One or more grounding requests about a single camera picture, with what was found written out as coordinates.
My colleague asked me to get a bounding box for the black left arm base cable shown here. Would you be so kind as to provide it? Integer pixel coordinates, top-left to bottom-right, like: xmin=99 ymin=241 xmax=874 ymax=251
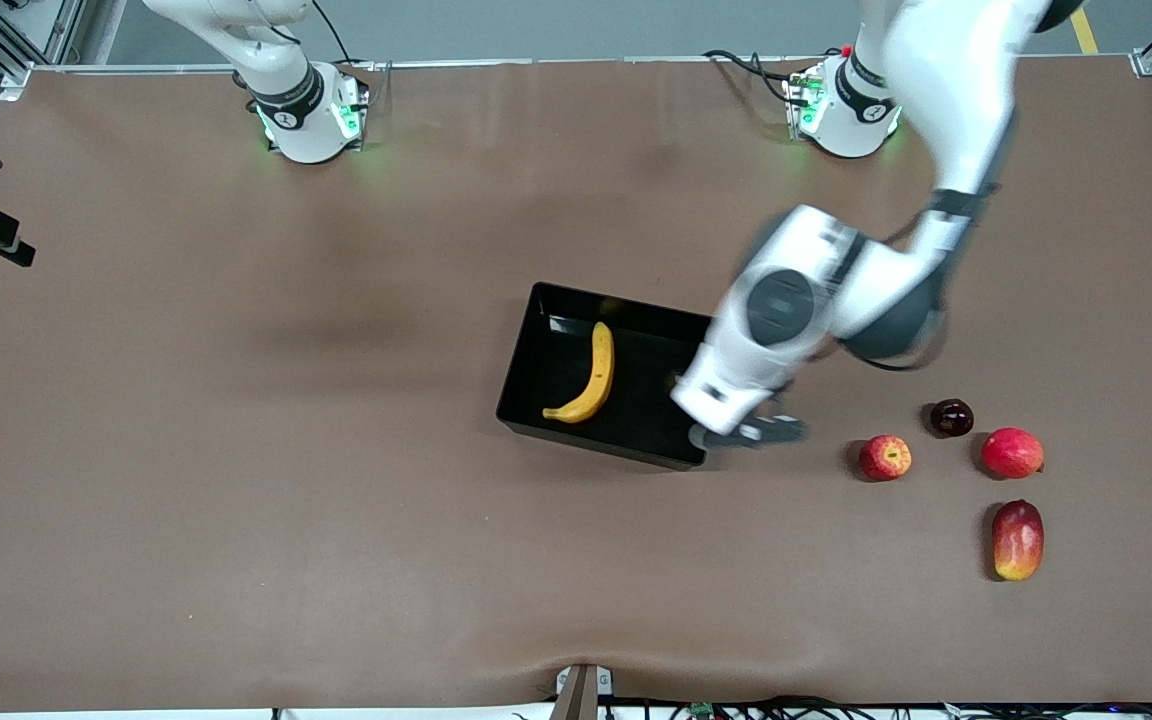
xmin=703 ymin=48 xmax=809 ymax=106

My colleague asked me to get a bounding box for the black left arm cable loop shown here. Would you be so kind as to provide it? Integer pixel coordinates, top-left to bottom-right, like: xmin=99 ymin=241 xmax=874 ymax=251
xmin=839 ymin=310 xmax=949 ymax=373

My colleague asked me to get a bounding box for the yellow banana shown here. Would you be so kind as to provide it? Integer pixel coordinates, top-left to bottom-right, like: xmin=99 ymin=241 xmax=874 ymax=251
xmin=542 ymin=321 xmax=616 ymax=424

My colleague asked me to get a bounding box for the front camera mount post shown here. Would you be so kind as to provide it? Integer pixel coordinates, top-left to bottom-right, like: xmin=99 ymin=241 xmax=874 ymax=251
xmin=551 ymin=663 xmax=615 ymax=720

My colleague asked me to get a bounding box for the black plastic box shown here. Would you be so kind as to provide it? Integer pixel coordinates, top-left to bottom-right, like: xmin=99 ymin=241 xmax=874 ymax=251
xmin=496 ymin=282 xmax=727 ymax=469

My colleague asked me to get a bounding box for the black arm base cable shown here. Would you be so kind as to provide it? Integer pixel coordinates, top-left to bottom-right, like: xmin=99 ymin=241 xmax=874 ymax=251
xmin=703 ymin=48 xmax=809 ymax=106
xmin=311 ymin=0 xmax=379 ymax=73

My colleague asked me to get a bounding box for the dark purple plum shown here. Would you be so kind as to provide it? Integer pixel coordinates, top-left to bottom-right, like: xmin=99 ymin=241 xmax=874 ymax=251
xmin=929 ymin=398 xmax=975 ymax=439

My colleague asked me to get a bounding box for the black right arm base cable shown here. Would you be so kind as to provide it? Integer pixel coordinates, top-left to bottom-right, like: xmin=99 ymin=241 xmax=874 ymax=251
xmin=311 ymin=0 xmax=379 ymax=73

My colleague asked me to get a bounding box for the round red peach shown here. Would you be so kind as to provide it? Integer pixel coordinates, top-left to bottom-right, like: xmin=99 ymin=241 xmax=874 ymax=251
xmin=981 ymin=427 xmax=1045 ymax=480

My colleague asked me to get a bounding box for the small red apple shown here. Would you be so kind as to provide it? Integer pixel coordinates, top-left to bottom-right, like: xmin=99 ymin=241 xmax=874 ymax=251
xmin=857 ymin=434 xmax=913 ymax=483

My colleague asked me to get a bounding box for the brown table mat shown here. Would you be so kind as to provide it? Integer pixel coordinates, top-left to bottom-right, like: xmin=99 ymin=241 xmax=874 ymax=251
xmin=0 ymin=55 xmax=1152 ymax=713

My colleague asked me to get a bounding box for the red yellow mango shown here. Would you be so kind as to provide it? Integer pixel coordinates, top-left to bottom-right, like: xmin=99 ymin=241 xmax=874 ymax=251
xmin=991 ymin=499 xmax=1045 ymax=582

